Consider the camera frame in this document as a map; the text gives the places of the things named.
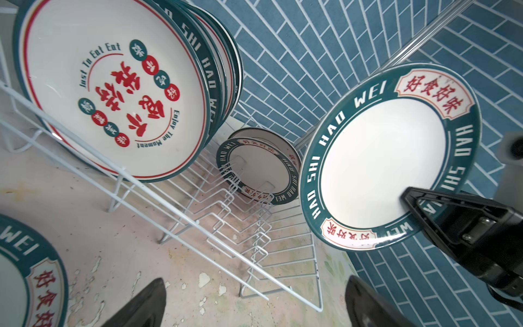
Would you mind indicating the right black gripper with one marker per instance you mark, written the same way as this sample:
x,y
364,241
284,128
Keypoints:
x,y
482,235

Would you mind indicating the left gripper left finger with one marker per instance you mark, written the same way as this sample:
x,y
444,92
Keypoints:
x,y
145,309

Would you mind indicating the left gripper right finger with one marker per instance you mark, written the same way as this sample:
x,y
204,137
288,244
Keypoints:
x,y
366,307

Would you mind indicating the small green-rim plate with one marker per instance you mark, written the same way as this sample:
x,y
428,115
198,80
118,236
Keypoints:
x,y
414,125
262,171
34,283

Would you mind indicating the white wire dish rack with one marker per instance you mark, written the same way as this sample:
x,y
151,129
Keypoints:
x,y
272,245

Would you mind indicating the front large red-lettered plate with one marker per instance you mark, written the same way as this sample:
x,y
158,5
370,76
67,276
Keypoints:
x,y
119,81

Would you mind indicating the large red-lettered plate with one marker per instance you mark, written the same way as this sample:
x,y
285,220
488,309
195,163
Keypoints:
x,y
189,7
237,69
119,81

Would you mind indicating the back large red-lettered plate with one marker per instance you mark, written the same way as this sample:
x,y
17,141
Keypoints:
x,y
237,69

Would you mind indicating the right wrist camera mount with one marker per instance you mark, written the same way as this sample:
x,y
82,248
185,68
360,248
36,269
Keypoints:
x,y
509,153

